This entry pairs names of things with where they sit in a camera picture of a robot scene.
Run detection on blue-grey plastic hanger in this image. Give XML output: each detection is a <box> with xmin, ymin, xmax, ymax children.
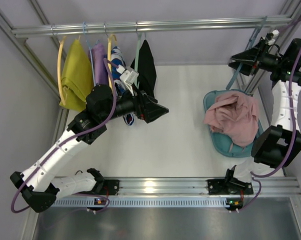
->
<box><xmin>225</xmin><ymin>15</ymin><xmax>268</xmax><ymax>91</ymax></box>

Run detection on pink trousers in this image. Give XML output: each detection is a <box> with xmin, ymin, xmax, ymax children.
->
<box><xmin>203</xmin><ymin>90</ymin><xmax>260</xmax><ymax>153</ymax></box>

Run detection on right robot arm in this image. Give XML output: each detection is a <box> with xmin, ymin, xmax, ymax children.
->
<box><xmin>223</xmin><ymin>37</ymin><xmax>301</xmax><ymax>194</ymax></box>

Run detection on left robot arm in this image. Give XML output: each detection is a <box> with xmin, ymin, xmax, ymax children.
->
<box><xmin>10</xmin><ymin>84</ymin><xmax>169</xmax><ymax>213</ymax></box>

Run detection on black trousers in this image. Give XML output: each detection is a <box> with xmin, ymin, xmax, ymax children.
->
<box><xmin>137</xmin><ymin>40</ymin><xmax>157</xmax><ymax>98</ymax></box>

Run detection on blue white patterned trousers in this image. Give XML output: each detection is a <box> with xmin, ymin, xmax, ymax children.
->
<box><xmin>111</xmin><ymin>46</ymin><xmax>135</xmax><ymax>126</ymax></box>

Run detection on purple trousers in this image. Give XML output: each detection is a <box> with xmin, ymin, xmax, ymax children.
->
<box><xmin>92</xmin><ymin>42</ymin><xmax>109</xmax><ymax>86</ymax></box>

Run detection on olive yellow trousers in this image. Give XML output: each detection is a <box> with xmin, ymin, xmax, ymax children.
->
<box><xmin>61</xmin><ymin>39</ymin><xmax>94</xmax><ymax>112</ymax></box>

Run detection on pale yellow hanger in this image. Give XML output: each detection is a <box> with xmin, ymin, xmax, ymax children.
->
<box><xmin>57</xmin><ymin>35</ymin><xmax>68</xmax><ymax>109</ymax></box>

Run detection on teal plastic basin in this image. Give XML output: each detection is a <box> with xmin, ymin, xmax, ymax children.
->
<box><xmin>203</xmin><ymin>89</ymin><xmax>264</xmax><ymax>158</ymax></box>

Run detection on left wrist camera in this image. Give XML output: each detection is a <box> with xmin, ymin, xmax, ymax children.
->
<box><xmin>116</xmin><ymin>65</ymin><xmax>139</xmax><ymax>96</ymax></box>

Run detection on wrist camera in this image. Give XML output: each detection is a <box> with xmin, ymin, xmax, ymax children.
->
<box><xmin>264</xmin><ymin>29</ymin><xmax>280</xmax><ymax>46</ymax></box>
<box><xmin>116</xmin><ymin>65</ymin><xmax>139</xmax><ymax>96</ymax></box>

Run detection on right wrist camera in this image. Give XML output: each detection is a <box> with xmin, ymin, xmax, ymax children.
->
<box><xmin>264</xmin><ymin>29</ymin><xmax>280</xmax><ymax>46</ymax></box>

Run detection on aluminium hanging rail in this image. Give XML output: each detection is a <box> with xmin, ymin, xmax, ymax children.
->
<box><xmin>11</xmin><ymin>15</ymin><xmax>292</xmax><ymax>38</ymax></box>

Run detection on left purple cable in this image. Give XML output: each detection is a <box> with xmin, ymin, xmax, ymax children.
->
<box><xmin>10</xmin><ymin>58</ymin><xmax>125</xmax><ymax>215</ymax></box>

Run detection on purple cable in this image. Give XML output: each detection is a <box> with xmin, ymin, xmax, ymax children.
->
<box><xmin>10</xmin><ymin>58</ymin><xmax>125</xmax><ymax>215</ymax></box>
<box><xmin>231</xmin><ymin>13</ymin><xmax>301</xmax><ymax>213</ymax></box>

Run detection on light blue wire hanger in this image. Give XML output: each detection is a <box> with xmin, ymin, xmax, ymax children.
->
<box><xmin>82</xmin><ymin>21</ymin><xmax>97</xmax><ymax>86</ymax></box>

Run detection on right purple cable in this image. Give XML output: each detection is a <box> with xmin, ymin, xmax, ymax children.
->
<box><xmin>231</xmin><ymin>13</ymin><xmax>301</xmax><ymax>213</ymax></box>

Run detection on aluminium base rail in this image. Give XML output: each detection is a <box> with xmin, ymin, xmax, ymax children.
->
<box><xmin>31</xmin><ymin>176</ymin><xmax>301</xmax><ymax>198</ymax></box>

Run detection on slotted cable duct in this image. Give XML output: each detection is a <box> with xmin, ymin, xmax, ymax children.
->
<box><xmin>52</xmin><ymin>196</ymin><xmax>240</xmax><ymax>208</ymax></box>

